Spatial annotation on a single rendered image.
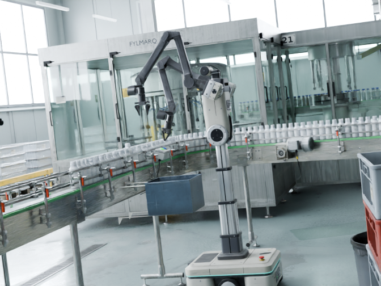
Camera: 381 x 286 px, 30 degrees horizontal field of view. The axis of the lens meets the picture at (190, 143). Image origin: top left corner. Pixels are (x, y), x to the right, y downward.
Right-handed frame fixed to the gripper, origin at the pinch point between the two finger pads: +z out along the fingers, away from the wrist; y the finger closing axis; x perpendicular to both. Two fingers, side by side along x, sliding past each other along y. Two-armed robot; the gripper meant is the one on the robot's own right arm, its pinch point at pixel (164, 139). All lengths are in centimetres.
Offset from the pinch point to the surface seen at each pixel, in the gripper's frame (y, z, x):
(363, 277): 154, 21, 163
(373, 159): 171, -40, 153
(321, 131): -110, -27, 106
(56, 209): 162, 30, -5
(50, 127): -302, 64, -238
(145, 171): 9.0, 25.7, -6.6
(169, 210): 80, 33, 37
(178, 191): 80, 19, 40
